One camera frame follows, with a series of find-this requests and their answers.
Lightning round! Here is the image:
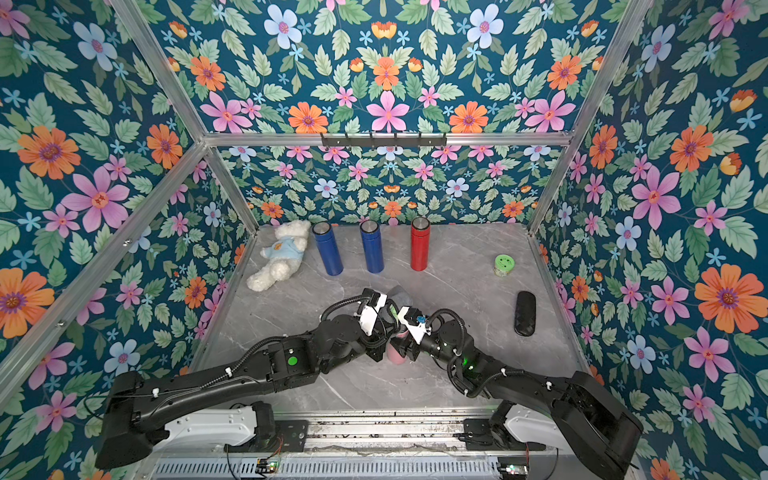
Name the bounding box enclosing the pink thermos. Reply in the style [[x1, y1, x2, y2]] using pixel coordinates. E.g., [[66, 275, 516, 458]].
[[386, 332, 409, 365]]

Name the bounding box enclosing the blue thermos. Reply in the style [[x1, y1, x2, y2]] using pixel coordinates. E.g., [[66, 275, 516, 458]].
[[312, 222, 343, 276], [360, 220, 384, 274]]

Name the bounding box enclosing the red thermos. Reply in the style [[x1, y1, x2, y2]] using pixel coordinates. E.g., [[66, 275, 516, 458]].
[[411, 216, 431, 271]]

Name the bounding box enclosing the grey microfibre cloth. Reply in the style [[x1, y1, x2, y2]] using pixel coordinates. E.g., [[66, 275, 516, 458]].
[[384, 286, 413, 324]]

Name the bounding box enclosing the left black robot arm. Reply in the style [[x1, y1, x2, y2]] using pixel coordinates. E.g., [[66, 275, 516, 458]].
[[95, 314, 399, 470]]

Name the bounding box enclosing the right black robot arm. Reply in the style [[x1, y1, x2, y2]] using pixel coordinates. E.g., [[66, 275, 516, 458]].
[[385, 306, 643, 479]]

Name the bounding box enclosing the black oval case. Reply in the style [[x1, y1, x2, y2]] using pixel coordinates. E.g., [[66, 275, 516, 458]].
[[514, 291, 537, 337]]

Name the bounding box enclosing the white teddy bear toy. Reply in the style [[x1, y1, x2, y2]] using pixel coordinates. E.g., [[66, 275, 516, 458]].
[[246, 220, 311, 292]]

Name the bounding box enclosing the green round lid container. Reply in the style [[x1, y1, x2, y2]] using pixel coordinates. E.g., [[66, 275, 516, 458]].
[[494, 254, 516, 277]]

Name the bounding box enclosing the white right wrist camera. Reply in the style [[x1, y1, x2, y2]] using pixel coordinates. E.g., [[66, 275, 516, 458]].
[[397, 306, 431, 345]]

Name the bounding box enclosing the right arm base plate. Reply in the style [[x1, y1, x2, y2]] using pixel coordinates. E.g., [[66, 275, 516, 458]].
[[454, 418, 546, 452]]

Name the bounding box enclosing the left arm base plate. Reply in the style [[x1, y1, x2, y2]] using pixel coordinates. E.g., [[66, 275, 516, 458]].
[[225, 420, 309, 454]]

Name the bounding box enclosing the black hook rail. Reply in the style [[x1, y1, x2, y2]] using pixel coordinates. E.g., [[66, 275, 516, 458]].
[[320, 133, 448, 148]]

